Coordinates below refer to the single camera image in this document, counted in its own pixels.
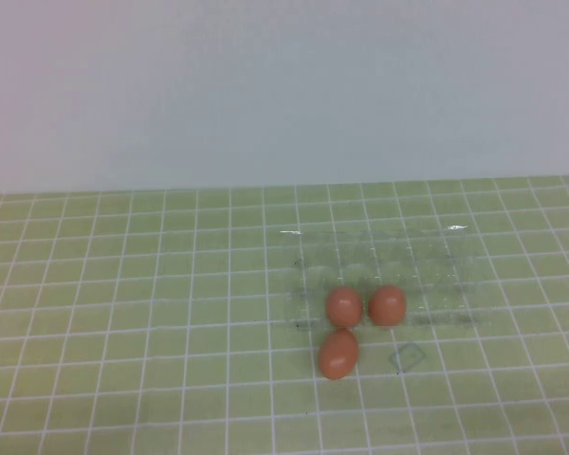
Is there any brown egg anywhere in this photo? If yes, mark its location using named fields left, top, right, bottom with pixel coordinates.
left=318, top=327, right=360, bottom=381
left=325, top=285, right=364, bottom=329
left=367, top=284, right=408, bottom=327

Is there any clear plastic egg tray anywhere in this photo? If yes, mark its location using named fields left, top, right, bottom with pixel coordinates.
left=278, top=225, right=486, bottom=333

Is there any small clear rectangular sticker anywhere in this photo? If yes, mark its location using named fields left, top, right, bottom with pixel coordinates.
left=388, top=342, right=427, bottom=372

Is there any green white checked tablecloth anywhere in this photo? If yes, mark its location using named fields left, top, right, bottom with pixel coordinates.
left=0, top=173, right=569, bottom=455

